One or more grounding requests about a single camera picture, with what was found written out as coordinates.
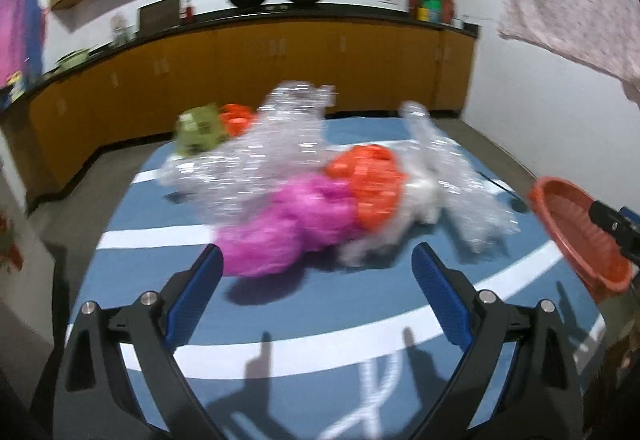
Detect orange bag at back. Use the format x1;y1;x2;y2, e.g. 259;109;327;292
219;104;255;137

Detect lower wooden kitchen cabinets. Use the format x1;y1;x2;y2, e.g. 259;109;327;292
1;18;480;204

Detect purple hanging cloth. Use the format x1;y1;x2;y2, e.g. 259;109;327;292
1;0;46;86

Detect clear jar on counter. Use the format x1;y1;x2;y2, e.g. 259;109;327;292
110;13;136;48

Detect green pot on counter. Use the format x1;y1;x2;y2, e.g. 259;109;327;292
56;48;91;72

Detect black countertop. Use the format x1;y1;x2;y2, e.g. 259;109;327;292
1;2;480;121

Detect clear bubble wrap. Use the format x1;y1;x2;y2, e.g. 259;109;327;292
399;100;518;253
156;81;335;226

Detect dark cutting board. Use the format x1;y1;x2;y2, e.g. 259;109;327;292
138;0;181;38

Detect clear bubble wrap right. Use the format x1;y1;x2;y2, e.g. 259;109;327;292
399;100;518;253

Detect white clear plastic bag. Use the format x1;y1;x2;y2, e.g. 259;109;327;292
337;177;444;267

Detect olive green bag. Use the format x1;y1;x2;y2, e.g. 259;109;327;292
174;104;228;157

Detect magenta plastic bag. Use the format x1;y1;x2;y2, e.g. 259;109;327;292
216;173;358;277

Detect clear bubble wrap left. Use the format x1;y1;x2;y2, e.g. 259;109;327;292
156;81;335;226

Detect red plastic trash basket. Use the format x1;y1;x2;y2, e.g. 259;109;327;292
528;177;632;303

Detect red bag centre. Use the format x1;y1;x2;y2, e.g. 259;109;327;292
324;144;406;232

